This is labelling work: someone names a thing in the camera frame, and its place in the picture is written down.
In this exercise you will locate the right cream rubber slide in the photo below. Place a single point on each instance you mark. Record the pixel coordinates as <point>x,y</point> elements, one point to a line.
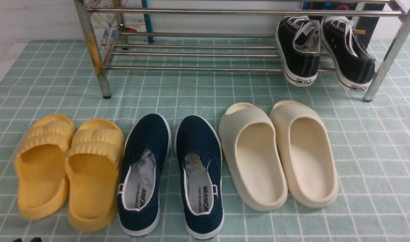
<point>305,152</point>

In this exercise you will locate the right yellow rubber slide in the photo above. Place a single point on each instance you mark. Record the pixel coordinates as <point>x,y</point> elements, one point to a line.
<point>93,167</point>

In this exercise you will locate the teal pole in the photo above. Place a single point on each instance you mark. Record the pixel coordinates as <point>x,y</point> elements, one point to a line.
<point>148,24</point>

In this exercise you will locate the left navy slip-on shoe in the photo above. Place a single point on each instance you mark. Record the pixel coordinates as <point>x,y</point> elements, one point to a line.
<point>147,147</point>

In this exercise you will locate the left yellow rubber slide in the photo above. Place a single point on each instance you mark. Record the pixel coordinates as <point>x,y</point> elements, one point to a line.
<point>43,185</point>

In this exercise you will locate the navy slip-on shoe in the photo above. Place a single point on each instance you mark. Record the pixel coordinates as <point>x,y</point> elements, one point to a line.
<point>147,147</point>
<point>199,154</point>

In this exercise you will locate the black canvas sneaker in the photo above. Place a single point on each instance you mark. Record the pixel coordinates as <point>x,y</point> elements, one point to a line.
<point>354,67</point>
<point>298,42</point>

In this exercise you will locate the left cream rubber slide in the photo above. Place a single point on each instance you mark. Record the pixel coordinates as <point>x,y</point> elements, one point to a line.
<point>248,140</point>

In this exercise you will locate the cream rubber slide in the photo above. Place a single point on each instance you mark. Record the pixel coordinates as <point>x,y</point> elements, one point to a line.
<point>305,152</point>
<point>248,140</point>

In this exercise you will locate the yellow rubber slide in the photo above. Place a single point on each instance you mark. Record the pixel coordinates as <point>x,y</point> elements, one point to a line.
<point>93,167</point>
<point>43,185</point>

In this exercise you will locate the green checkered cloth mat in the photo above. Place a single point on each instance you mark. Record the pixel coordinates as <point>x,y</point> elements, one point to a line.
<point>370,142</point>

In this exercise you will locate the right navy slip-on shoe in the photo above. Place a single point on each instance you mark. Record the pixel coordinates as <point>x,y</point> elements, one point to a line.
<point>199,154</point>

